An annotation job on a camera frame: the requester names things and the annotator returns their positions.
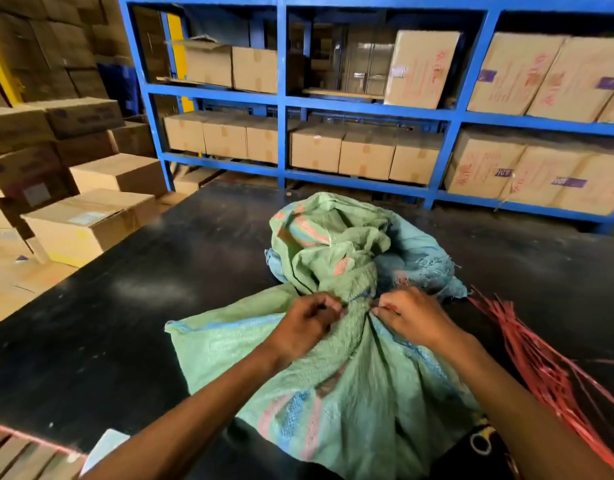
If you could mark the white paper label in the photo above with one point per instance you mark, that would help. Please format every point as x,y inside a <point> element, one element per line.
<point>104,449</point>

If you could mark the flat cardboard sheet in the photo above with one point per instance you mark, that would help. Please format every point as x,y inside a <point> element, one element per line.
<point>342,93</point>

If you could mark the yellow steel column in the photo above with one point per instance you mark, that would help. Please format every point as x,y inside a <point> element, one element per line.
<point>1,74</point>

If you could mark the pile of brown cardboard boxes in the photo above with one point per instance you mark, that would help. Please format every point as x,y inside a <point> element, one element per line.
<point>116,172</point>

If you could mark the yellow vertical post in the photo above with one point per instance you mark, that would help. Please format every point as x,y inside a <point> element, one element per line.
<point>176,44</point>

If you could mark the person's right forearm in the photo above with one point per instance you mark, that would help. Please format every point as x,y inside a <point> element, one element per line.
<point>527,419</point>

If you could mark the rows of red printed boxes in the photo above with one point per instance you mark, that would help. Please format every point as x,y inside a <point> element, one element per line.
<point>422,69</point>

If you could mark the green woven sack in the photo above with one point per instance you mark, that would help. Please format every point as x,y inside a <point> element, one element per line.
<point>362,394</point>

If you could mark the blue metal shelf rack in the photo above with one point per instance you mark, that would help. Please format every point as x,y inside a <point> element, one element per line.
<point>282,102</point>

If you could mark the blue woven sack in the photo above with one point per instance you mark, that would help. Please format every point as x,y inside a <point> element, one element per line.
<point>417,254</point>

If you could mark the person's left forearm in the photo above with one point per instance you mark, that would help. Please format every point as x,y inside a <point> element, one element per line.
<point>187,424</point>

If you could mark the person's left hand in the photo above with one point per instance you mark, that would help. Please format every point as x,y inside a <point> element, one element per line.
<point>302,329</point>

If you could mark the person's right hand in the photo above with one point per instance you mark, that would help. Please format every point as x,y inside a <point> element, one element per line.
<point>422,319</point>

